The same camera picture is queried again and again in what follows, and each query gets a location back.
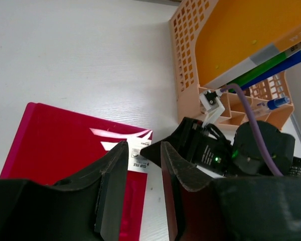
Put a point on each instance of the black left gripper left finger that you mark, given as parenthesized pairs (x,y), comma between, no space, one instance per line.
(87,205)

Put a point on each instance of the blue capped pen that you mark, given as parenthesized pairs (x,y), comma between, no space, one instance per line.
(267,106)

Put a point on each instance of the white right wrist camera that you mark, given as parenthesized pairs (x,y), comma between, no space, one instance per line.
(213,107)

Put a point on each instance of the orange folder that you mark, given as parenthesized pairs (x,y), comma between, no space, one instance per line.
(238,36)

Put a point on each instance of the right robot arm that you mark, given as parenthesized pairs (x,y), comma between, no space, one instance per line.
(258,148)

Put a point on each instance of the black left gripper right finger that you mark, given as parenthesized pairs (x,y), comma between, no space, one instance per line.
(200,207)

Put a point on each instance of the blue folder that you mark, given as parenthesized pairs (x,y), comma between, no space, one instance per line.
(293,58)

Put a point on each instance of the peach plastic desk organizer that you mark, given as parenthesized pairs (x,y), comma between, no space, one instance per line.
(185,26)

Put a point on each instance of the red folder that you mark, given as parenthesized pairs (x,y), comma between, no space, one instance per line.
(52,144)

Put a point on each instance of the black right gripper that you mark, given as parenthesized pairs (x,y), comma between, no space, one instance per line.
(203,146)

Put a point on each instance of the green clip file folder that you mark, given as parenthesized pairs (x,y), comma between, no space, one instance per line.
(260,69)

